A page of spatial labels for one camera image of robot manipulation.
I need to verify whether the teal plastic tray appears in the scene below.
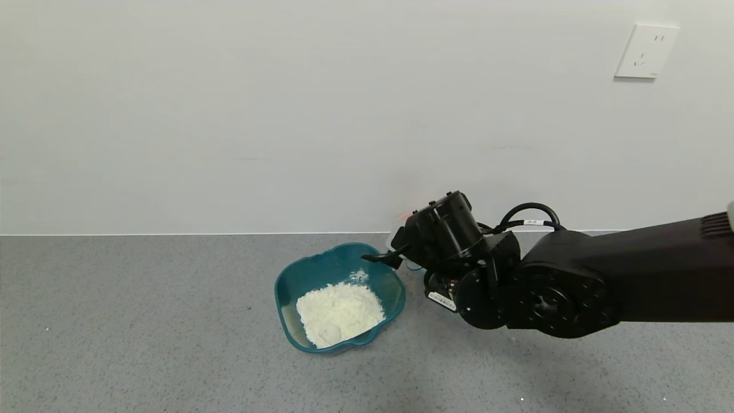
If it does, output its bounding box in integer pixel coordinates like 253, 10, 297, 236
275, 243, 407, 355

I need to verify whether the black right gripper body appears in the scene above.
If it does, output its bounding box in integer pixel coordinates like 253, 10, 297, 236
423, 270, 459, 313

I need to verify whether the white powder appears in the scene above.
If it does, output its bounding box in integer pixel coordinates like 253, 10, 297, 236
296, 281, 386, 349

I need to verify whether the clear ribbed cup with handle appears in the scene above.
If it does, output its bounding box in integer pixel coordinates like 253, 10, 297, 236
389, 227, 426, 271

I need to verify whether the black cable with white label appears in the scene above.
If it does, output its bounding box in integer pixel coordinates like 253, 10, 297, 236
482, 202, 565, 235

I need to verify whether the white wall socket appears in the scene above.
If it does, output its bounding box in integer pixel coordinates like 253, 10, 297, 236
614, 24, 681, 80

